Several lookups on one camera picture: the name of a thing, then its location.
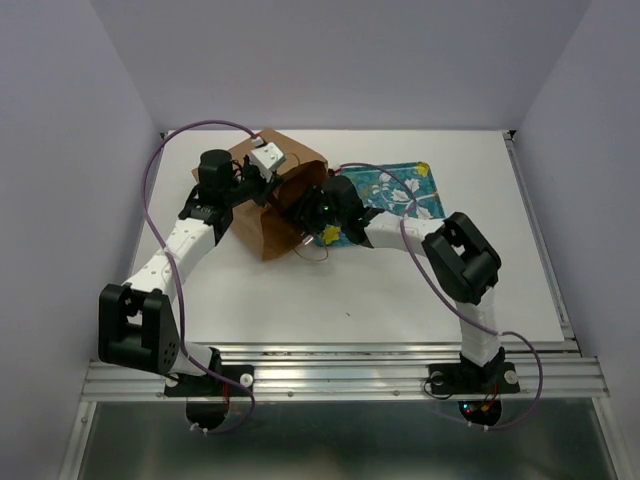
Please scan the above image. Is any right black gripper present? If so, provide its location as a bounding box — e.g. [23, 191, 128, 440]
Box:
[279, 182, 345, 233]

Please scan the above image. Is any brown paper bag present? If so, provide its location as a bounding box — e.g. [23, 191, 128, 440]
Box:
[179, 129, 328, 261]

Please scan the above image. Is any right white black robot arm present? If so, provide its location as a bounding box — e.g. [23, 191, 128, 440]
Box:
[286, 176, 505, 396]

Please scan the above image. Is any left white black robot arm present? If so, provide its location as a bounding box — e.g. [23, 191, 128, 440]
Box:
[98, 142, 285, 394]

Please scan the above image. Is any teal floral tray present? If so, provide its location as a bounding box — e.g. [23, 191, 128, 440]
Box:
[309, 162, 444, 253]

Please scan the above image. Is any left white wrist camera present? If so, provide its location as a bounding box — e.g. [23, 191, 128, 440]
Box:
[249, 142, 286, 182]

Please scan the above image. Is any aluminium front rail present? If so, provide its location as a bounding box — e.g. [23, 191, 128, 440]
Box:
[81, 340, 609, 402]

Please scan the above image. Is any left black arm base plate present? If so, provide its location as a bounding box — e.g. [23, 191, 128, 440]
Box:
[164, 364, 255, 398]

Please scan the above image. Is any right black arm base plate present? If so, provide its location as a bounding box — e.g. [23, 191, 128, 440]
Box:
[426, 362, 521, 398]

